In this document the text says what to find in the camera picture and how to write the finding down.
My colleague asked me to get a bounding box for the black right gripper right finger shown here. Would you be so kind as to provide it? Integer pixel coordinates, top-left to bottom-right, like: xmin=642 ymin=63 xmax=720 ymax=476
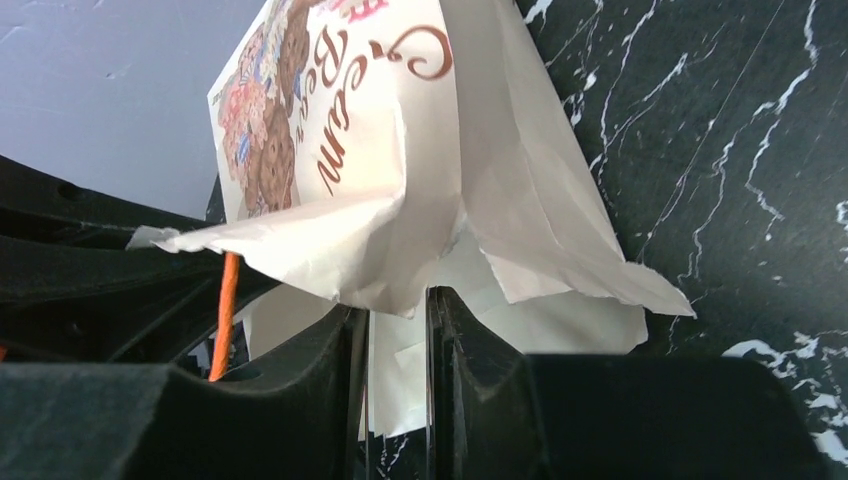
xmin=426 ymin=287 xmax=831 ymax=479

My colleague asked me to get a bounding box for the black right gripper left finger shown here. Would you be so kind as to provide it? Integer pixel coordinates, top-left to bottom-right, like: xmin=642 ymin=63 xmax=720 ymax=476
xmin=1 ymin=306 xmax=368 ymax=479

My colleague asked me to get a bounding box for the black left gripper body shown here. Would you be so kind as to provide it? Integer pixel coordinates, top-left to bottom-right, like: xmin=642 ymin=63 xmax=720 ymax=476
xmin=0 ymin=154 xmax=283 ymax=364

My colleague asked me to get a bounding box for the printed white paper bag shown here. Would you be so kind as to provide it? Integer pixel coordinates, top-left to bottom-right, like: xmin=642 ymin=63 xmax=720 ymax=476
xmin=129 ymin=1 xmax=693 ymax=438

